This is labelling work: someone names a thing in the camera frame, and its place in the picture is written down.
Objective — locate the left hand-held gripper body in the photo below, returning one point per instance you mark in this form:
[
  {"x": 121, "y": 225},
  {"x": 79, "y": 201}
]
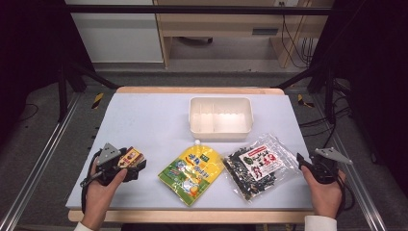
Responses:
[{"x": 108, "y": 170}]

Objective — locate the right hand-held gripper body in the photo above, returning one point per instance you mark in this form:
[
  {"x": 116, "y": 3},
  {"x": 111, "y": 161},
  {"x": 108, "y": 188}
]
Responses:
[{"x": 324, "y": 170}]

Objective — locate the small brown yellow box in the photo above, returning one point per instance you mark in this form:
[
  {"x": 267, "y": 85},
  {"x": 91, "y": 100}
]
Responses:
[{"x": 131, "y": 156}]

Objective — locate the clear bag of dried seaweed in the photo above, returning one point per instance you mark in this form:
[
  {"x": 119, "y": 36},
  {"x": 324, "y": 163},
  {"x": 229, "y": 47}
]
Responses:
[{"x": 261, "y": 165}]

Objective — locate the yellow spouted pouch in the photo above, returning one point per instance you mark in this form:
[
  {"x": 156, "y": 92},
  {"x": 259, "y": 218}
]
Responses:
[{"x": 191, "y": 173}]

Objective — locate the white plastic bin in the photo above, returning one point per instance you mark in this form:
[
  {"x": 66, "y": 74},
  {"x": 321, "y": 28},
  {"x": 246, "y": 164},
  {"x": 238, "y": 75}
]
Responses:
[{"x": 221, "y": 123}]

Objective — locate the person's right hand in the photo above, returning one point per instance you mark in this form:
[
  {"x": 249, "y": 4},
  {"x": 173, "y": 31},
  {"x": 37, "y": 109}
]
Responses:
[{"x": 324, "y": 199}]

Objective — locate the person's left hand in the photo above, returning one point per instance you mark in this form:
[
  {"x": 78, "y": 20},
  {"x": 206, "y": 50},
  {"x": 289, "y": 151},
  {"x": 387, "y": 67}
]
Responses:
[{"x": 97, "y": 199}]

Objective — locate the white table mat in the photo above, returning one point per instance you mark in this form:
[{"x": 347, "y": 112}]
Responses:
[{"x": 147, "y": 128}]

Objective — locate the yellow black tape strip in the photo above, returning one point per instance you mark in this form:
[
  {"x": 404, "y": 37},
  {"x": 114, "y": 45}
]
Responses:
[
  {"x": 97, "y": 100},
  {"x": 303, "y": 101}
]

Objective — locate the person's left white sleeve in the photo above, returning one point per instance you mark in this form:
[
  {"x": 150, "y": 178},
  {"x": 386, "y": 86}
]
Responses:
[{"x": 82, "y": 227}]

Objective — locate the black metal stand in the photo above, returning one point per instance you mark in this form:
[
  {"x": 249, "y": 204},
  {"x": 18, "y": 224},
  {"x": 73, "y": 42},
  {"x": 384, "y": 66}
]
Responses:
[
  {"x": 329, "y": 96},
  {"x": 62, "y": 93}
]

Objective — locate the wooden table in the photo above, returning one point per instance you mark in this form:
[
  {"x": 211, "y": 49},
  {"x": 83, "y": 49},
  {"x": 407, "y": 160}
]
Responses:
[{"x": 198, "y": 89}]

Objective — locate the black curtain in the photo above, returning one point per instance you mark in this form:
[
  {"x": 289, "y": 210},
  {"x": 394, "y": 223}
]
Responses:
[
  {"x": 29, "y": 57},
  {"x": 375, "y": 80}
]

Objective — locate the white cabinet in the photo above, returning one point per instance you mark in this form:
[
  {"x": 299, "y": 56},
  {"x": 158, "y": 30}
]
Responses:
[{"x": 118, "y": 38}]

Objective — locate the light wooden desk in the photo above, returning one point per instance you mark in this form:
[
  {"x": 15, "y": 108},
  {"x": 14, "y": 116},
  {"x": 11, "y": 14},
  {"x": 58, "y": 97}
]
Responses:
[{"x": 224, "y": 22}]

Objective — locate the black horizontal bar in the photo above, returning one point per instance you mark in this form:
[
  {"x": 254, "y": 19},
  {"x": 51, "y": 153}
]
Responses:
[{"x": 192, "y": 9}]

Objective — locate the aluminium rail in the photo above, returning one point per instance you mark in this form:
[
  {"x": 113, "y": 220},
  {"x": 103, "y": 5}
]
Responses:
[
  {"x": 41, "y": 157},
  {"x": 352, "y": 179}
]

